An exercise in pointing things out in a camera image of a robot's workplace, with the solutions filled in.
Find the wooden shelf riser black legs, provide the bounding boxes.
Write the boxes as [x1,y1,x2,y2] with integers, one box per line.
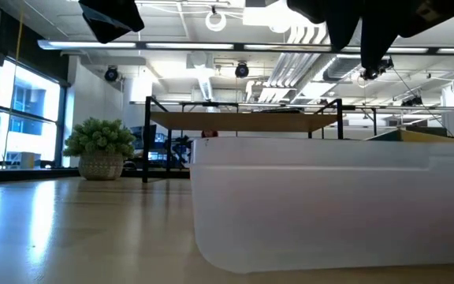
[142,95,345,185]

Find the green potted plant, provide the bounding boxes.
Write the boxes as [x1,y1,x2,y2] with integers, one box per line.
[61,117,138,182]

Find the large window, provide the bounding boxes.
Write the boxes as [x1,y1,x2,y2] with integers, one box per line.
[0,58,69,170]

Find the background desk monitor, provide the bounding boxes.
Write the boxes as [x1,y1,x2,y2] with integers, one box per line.
[129,125,158,151]

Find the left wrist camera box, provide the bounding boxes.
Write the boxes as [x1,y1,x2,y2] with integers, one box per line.
[77,0,147,45]

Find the clear pencil box orange lid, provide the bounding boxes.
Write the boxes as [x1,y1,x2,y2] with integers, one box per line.
[188,136,454,275]

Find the black hanging cable reel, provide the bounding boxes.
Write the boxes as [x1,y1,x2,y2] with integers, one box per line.
[103,65,121,84]
[234,61,251,79]

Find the silver ventilation duct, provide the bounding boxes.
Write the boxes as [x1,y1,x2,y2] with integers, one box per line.
[322,50,364,82]

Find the white ceiling cable coil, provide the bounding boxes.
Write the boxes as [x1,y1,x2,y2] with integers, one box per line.
[204,9,228,33]

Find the black ceiling spotlight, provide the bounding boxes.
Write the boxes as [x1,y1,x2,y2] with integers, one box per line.
[363,58,395,82]
[400,95,424,108]

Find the long linear ceiling light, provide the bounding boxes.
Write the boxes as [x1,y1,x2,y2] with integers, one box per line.
[36,39,454,57]

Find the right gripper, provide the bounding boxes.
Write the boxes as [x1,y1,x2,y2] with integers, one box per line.
[285,0,454,72]

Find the white ceiling conduit bundle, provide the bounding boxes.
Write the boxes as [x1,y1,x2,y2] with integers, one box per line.
[246,23,339,104]

